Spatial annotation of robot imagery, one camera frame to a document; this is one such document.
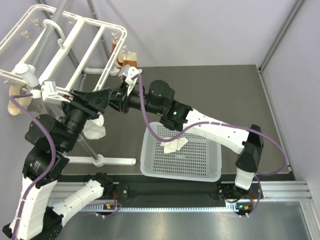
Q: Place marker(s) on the white clip sock hanger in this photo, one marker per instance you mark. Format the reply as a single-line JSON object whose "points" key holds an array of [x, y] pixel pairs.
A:
{"points": [[65, 43]]}

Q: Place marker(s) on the white sock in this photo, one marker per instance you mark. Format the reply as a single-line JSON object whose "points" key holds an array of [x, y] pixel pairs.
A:
{"points": [[94, 128], [174, 145]]}

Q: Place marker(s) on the white stand base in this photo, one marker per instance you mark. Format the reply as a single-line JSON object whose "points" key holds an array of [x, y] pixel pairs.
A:
{"points": [[101, 161]]}

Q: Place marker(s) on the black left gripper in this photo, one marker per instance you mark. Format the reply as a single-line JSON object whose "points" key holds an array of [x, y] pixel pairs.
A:
{"points": [[94, 103]]}

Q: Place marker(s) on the beige sock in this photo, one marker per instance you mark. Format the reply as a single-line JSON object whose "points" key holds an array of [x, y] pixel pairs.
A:
{"points": [[17, 89]]}

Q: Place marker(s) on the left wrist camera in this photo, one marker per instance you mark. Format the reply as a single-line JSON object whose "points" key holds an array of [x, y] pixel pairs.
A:
{"points": [[49, 93]]}

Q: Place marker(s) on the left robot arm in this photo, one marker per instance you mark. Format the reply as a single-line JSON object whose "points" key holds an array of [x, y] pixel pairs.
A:
{"points": [[51, 140]]}

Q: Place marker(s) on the white perforated plastic basket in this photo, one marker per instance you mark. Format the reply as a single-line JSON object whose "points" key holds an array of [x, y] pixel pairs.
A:
{"points": [[199, 159]]}

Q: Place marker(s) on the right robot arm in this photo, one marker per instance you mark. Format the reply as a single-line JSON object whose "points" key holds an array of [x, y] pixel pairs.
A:
{"points": [[247, 143]]}

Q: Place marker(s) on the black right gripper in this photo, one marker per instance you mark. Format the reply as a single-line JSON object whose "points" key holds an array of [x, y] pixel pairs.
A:
{"points": [[116, 104]]}

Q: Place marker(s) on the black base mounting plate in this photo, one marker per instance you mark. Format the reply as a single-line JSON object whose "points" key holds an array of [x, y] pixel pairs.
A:
{"points": [[139, 191]]}

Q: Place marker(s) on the aluminium frame profile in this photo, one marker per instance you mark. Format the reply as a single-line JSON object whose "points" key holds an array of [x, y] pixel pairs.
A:
{"points": [[281, 34]]}

